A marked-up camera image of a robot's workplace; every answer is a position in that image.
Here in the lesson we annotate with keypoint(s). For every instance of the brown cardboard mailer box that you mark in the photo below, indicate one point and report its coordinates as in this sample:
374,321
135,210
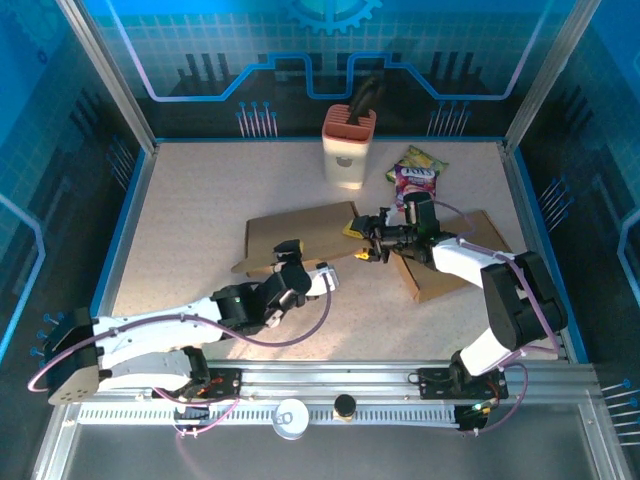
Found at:
300,225
435,285

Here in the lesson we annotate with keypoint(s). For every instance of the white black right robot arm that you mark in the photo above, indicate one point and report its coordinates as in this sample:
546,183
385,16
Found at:
520,310

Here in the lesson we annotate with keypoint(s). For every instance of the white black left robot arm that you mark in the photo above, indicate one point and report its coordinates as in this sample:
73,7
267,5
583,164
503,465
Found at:
150,325

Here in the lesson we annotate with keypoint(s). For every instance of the purple candy bag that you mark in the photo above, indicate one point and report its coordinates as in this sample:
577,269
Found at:
417,180

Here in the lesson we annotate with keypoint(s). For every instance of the cream knife block orange top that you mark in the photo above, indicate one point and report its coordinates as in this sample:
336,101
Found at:
345,165

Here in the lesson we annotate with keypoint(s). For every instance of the yellow green candy bag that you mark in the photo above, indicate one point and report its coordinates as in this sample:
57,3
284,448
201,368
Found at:
425,157

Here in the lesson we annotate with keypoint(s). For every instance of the small black electronics module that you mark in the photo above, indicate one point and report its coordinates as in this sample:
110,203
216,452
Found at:
475,415
192,412

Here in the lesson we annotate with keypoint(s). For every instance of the white round lid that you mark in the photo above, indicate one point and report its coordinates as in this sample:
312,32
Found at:
295,425

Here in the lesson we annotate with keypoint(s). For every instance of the black round knob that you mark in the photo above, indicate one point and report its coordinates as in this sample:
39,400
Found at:
345,404

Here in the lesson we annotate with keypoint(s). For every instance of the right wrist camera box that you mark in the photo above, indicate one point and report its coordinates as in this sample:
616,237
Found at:
420,210

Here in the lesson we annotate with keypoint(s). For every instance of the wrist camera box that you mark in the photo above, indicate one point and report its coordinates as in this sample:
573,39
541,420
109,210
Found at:
420,210
327,279

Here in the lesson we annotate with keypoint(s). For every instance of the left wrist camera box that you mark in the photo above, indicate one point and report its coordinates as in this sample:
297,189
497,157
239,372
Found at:
327,279

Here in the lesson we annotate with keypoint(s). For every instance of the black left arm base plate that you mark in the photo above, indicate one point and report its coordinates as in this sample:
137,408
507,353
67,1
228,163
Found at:
227,382

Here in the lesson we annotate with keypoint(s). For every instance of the aluminium mounting rail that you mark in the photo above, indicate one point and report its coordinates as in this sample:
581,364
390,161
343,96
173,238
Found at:
325,385

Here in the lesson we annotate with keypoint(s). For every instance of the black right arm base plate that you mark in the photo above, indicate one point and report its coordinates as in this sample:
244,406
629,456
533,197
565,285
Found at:
435,382

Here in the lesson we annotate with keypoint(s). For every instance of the aluminium frame post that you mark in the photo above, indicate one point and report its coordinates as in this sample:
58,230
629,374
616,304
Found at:
110,75
545,75

